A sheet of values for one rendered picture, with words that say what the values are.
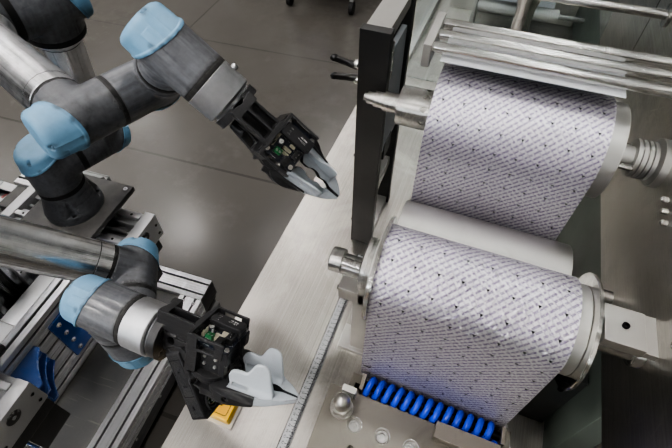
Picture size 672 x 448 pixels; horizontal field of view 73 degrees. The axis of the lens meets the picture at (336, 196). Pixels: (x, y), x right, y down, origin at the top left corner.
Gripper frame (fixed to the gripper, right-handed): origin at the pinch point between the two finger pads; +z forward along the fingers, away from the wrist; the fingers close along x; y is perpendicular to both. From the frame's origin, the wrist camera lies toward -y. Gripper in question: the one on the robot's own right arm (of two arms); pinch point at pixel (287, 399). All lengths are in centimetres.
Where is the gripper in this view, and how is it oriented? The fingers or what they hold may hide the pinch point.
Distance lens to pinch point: 66.1
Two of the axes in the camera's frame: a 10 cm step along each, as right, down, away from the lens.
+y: 2.0, -9.2, -3.4
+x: 3.1, -2.7, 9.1
